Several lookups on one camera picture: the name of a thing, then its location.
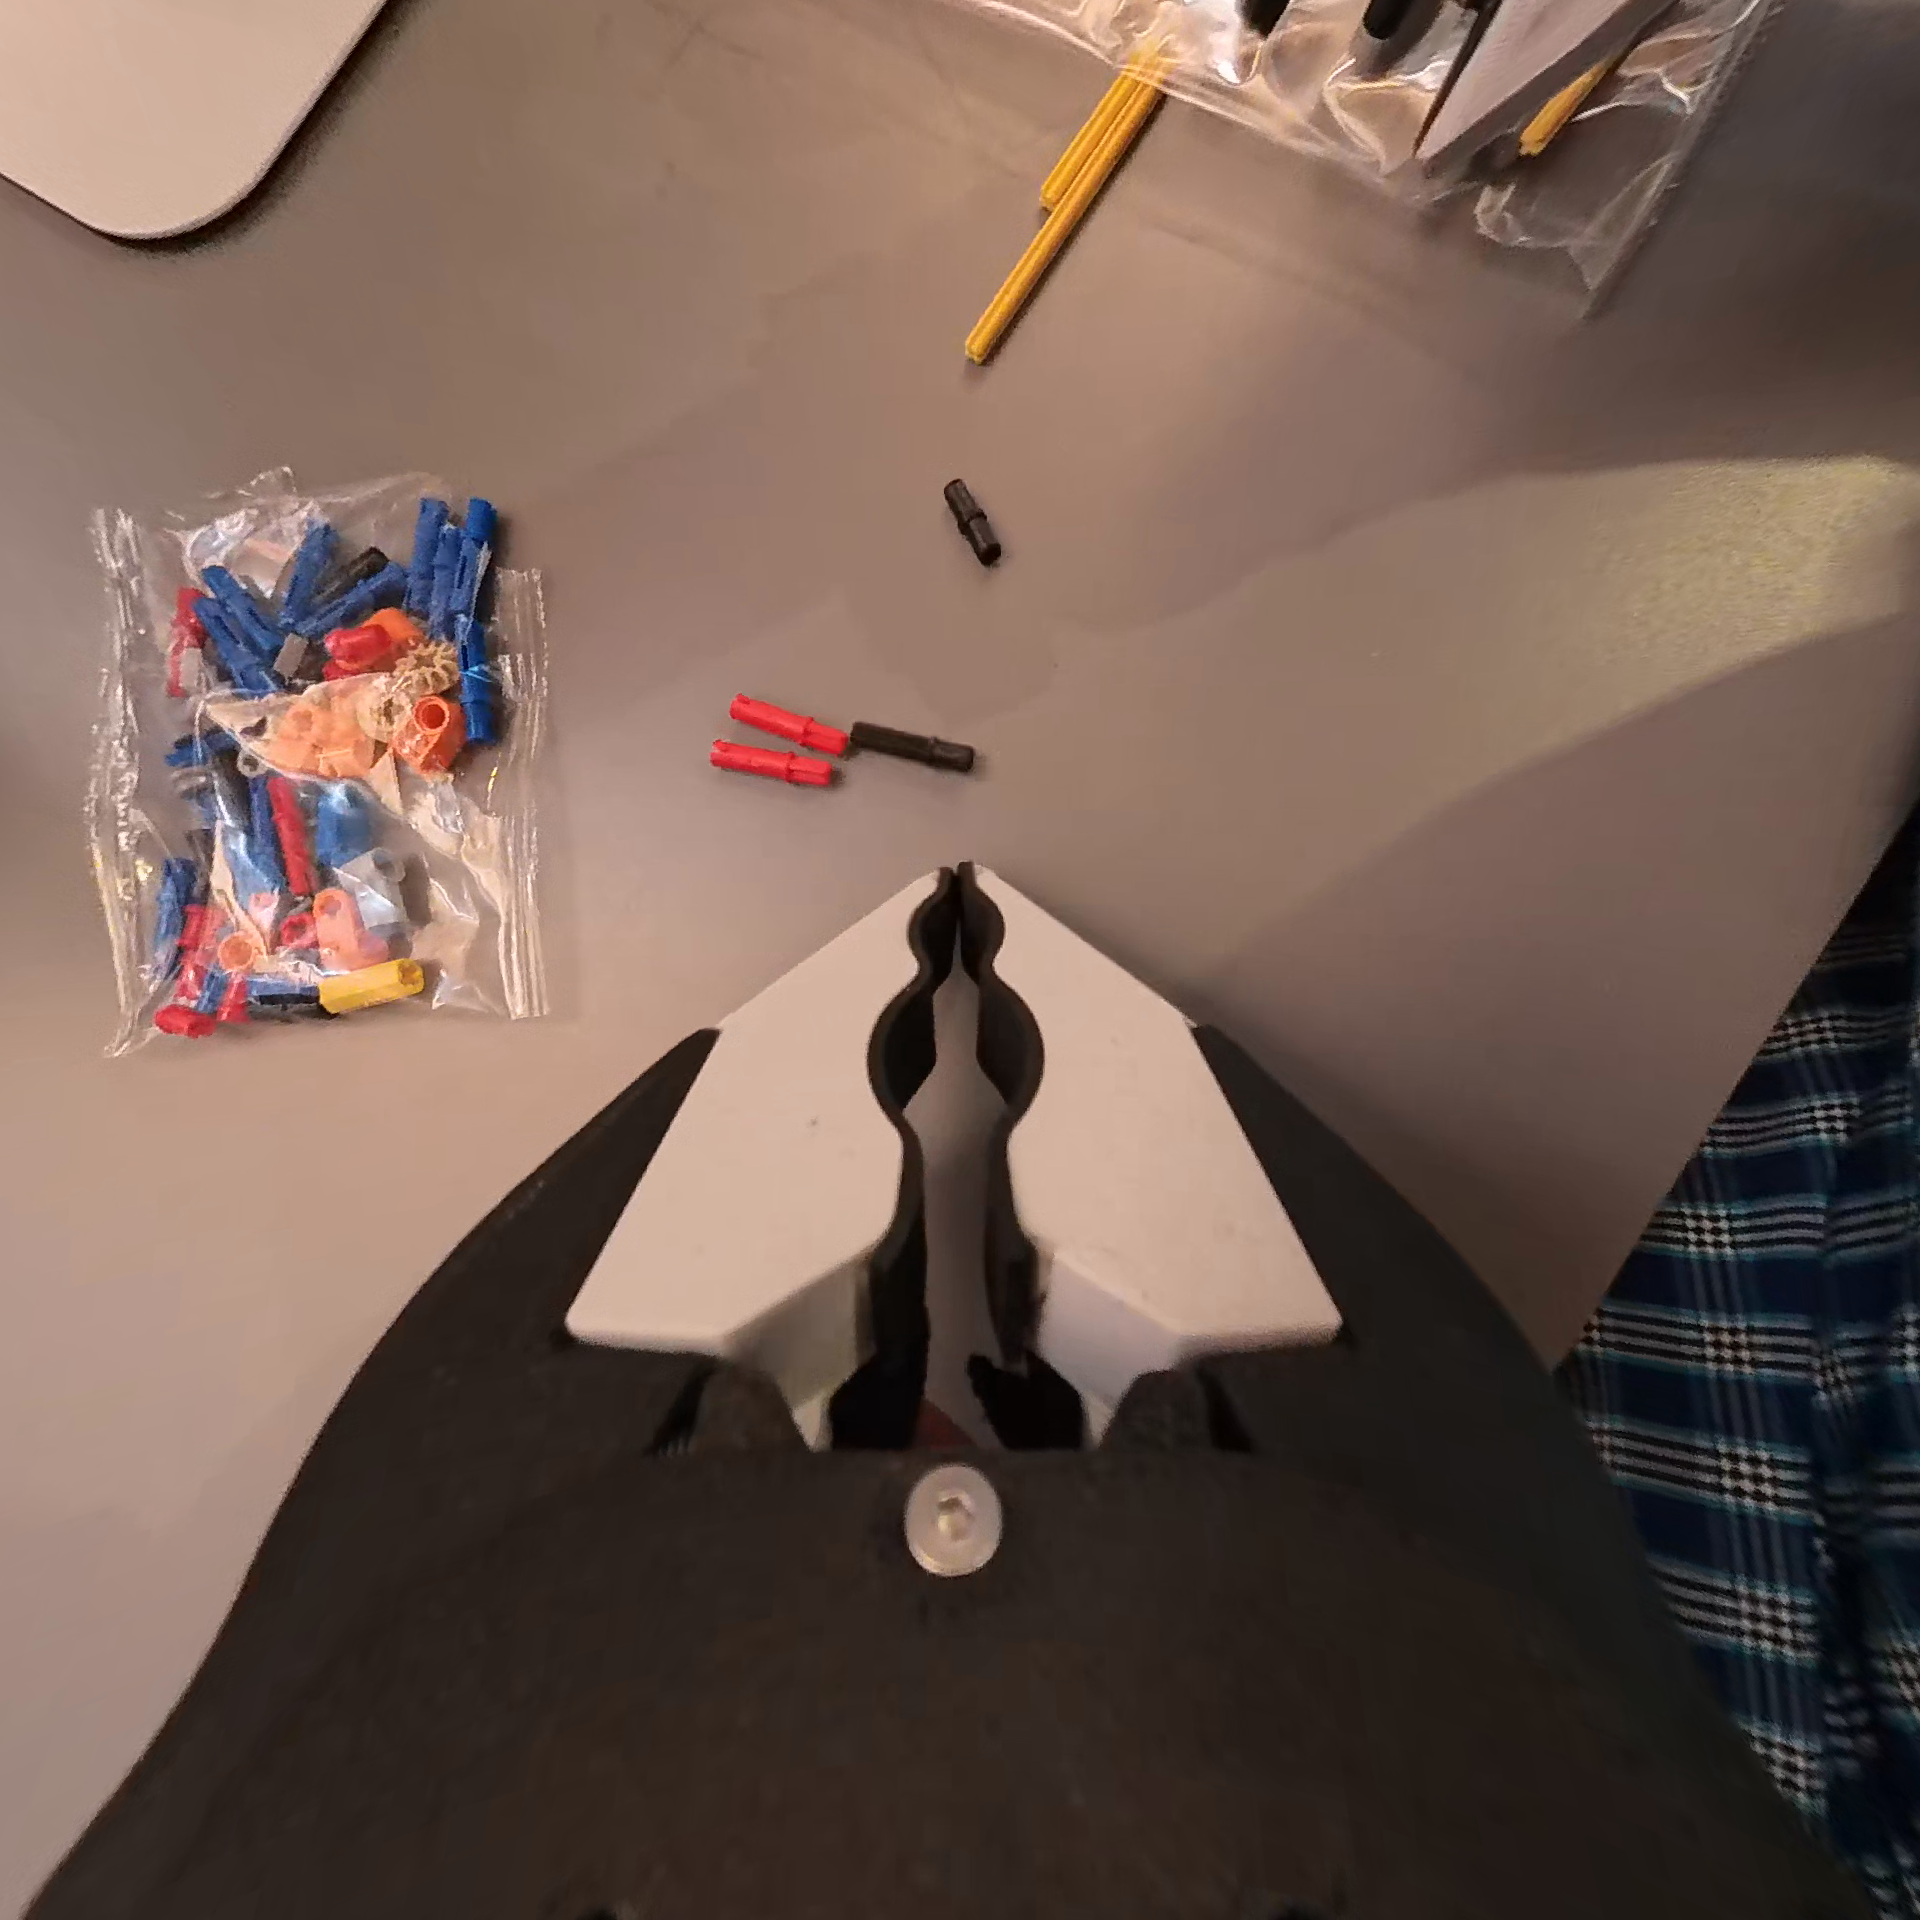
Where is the short yellow lego axle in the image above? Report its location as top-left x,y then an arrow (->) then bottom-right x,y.
1039,39 -> 1170,214

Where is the blue plaid shirt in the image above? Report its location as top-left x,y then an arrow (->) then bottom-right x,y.
1562,811 -> 1920,1920

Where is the bag of coloured lego pieces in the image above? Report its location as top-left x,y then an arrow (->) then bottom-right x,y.
87,471 -> 550,1061

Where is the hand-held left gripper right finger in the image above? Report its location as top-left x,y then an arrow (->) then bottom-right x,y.
960,862 -> 1345,1449

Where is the yellow lego axle in bag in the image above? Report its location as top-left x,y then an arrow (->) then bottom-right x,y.
1517,61 -> 1623,159

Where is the clear bag of black parts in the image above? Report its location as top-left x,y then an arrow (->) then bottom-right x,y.
1035,0 -> 1779,323

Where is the grey flat board corner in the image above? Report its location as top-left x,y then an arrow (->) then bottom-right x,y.
0,0 -> 395,243

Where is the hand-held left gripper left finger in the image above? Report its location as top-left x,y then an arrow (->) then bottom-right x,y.
566,863 -> 964,1452

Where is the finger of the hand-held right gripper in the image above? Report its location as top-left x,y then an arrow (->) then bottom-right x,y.
1413,0 -> 1673,169

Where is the long yellow lego axle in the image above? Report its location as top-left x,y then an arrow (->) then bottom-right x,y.
964,83 -> 1170,366

